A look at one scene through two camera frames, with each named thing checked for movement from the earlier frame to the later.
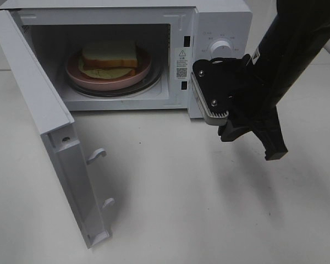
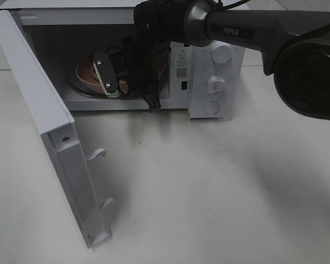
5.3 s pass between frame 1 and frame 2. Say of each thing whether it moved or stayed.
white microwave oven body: stayed
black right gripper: moved
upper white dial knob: stayed
